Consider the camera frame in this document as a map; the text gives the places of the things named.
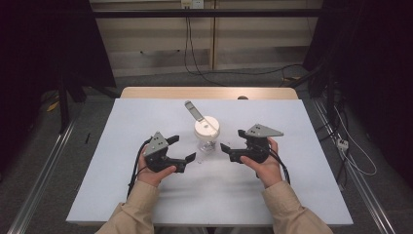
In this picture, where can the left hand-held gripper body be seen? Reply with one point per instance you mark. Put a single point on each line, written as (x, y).
(156, 146)

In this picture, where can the person's right hand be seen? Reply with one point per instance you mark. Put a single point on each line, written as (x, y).
(269, 170)

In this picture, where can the black metal stand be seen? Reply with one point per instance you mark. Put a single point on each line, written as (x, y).
(63, 104)

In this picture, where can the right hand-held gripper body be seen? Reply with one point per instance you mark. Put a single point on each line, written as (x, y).
(261, 131)

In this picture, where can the black horizontal metal bar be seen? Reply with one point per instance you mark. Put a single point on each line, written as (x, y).
(207, 13)

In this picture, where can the aluminium floor rail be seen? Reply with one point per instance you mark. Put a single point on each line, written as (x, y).
(357, 182)
(39, 182)

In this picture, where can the black curtain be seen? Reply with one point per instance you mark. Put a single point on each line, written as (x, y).
(373, 65)
(45, 45)

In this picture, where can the white power strip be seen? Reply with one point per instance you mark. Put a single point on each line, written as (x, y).
(342, 144)

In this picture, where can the small black floor stick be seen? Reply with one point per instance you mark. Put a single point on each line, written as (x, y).
(87, 138)

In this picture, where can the glass jar with white lid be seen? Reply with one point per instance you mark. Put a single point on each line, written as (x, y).
(206, 127)

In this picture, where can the white wall socket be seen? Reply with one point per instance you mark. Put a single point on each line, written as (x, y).
(193, 3)

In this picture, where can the white table mat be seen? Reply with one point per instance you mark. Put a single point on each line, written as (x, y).
(211, 195)

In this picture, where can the person's left hand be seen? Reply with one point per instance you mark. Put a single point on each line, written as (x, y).
(151, 177)

